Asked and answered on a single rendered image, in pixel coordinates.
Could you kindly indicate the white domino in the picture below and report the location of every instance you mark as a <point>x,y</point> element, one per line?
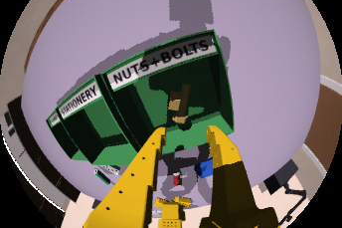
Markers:
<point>113,168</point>

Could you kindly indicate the green battery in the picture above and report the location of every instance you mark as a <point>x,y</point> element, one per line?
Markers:
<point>101,176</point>

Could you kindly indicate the red aaa battery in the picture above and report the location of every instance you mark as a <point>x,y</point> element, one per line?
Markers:
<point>176,175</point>

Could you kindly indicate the green bin rack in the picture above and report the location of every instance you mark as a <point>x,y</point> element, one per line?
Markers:
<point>114,112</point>

